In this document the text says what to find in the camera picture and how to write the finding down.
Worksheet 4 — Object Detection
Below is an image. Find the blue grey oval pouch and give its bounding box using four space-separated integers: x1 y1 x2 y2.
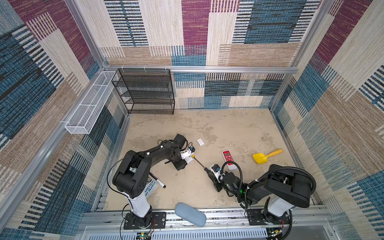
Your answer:
175 203 207 227

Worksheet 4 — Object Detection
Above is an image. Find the white wire mesh basket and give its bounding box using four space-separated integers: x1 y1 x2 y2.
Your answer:
65 71 116 135

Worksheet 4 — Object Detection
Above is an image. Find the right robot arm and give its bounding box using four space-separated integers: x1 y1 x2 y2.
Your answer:
204 164 317 225

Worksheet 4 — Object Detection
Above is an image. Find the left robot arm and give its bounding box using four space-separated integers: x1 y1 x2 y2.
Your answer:
112 134 188 228

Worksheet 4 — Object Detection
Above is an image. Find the red remote control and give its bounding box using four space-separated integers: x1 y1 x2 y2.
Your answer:
222 150 238 171

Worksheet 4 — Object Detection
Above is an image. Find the white battery cover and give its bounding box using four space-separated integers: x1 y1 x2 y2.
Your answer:
197 139 205 146

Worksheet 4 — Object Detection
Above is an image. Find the black wire shelf rack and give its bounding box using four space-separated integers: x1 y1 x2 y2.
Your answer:
112 69 176 115

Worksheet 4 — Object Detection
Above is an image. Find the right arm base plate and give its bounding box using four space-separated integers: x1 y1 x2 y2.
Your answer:
246 209 291 226

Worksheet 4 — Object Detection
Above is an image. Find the yellow plastic shovel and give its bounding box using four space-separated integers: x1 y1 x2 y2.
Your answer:
253 149 283 165

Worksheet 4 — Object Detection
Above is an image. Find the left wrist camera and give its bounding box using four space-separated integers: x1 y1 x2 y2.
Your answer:
180 146 195 160

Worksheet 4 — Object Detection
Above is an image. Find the black white marker pen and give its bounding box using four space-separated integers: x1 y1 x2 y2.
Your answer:
150 173 167 188

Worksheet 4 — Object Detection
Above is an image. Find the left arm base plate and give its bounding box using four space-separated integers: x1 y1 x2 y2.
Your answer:
123 211 167 230

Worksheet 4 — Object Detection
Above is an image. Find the white remote control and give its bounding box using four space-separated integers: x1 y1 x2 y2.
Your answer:
185 155 195 164

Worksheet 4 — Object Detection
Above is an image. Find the black yellow screwdriver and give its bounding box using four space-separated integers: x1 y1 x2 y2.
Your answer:
192 155 214 176

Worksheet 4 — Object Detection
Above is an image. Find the colourful paperback book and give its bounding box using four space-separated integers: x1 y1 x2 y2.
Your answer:
144 176 159 199

